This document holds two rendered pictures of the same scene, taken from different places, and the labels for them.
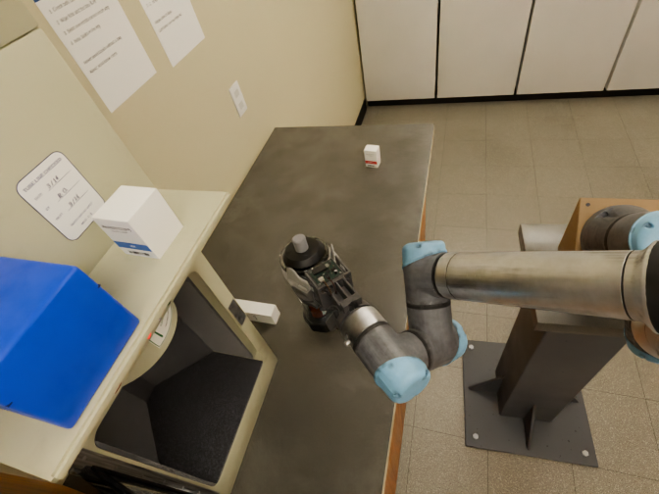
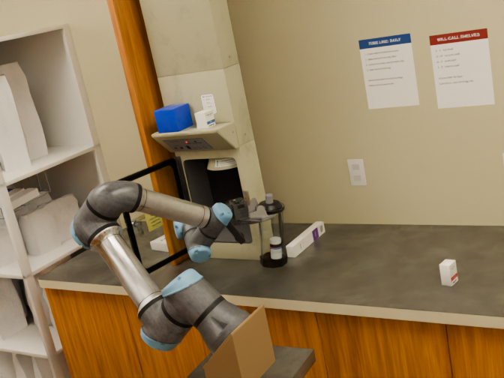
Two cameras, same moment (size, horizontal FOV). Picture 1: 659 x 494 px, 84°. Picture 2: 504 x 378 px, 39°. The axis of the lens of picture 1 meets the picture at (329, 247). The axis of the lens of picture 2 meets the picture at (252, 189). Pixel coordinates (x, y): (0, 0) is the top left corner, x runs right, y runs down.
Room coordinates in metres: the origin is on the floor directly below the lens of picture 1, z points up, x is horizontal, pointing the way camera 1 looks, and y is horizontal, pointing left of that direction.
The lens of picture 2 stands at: (0.80, -2.41, 1.98)
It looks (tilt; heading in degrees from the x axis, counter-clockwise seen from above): 16 degrees down; 98
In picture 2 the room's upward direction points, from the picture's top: 12 degrees counter-clockwise
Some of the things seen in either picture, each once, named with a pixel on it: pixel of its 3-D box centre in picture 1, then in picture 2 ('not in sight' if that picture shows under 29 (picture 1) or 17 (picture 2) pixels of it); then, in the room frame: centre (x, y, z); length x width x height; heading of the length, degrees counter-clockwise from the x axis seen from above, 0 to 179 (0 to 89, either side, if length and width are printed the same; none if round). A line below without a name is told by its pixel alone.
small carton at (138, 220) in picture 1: (140, 222); (205, 119); (0.33, 0.19, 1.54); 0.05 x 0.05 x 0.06; 60
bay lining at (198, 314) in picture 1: (148, 373); (233, 190); (0.35, 0.39, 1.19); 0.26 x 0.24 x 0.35; 153
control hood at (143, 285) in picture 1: (145, 315); (194, 140); (0.27, 0.22, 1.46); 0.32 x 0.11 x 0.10; 153
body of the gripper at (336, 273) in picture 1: (337, 295); (232, 214); (0.39, 0.01, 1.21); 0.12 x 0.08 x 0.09; 19
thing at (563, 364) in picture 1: (547, 353); not in sight; (0.42, -0.63, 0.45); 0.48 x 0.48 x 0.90; 67
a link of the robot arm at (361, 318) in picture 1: (362, 328); not in sight; (0.31, -0.01, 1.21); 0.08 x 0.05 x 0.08; 109
